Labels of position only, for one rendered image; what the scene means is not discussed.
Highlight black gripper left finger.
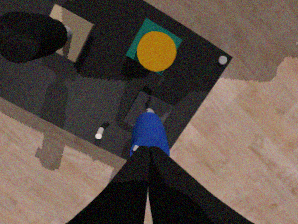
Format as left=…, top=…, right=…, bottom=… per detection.
left=67, top=145, right=150, bottom=224

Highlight black circuit board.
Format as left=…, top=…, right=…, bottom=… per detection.
left=0, top=0, right=233, bottom=160

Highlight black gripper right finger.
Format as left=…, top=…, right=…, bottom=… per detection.
left=148, top=147, right=254, bottom=224

